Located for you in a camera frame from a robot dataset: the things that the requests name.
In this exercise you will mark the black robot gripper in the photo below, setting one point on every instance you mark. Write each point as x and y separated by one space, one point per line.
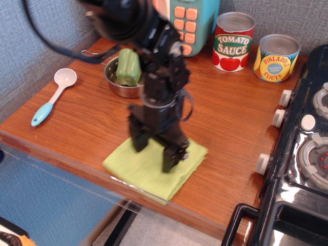
160 122

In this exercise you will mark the green towel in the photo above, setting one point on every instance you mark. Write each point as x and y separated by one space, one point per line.
143 172

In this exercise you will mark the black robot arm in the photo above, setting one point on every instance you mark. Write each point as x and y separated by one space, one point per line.
140 27

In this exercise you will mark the white stove knob middle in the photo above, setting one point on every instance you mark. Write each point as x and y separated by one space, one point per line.
278 118

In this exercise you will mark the white stove knob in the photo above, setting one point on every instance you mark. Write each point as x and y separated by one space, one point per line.
285 98
262 163
278 118

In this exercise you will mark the green toy bell pepper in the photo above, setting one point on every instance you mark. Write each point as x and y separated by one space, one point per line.
128 71

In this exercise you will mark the small steel pan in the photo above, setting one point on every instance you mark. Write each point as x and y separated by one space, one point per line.
118 89

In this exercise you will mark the white stove knob lower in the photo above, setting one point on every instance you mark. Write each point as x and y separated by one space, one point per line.
262 163

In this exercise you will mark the toy microwave teal and white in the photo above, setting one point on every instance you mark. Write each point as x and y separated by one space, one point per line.
195 21

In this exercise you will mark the white stove knob upper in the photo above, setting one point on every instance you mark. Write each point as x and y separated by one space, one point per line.
285 98

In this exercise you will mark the tomato sauce can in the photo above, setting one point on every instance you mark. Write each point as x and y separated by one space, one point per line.
232 41

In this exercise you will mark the pineapple slices can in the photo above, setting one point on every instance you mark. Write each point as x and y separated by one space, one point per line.
276 57

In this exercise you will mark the black toy stove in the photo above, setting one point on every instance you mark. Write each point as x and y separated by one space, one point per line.
293 197

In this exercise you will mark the orange fuzzy object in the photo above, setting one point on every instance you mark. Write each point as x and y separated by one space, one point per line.
13 240

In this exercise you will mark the white spoon blue handle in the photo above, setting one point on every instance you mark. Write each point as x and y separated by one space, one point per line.
64 78

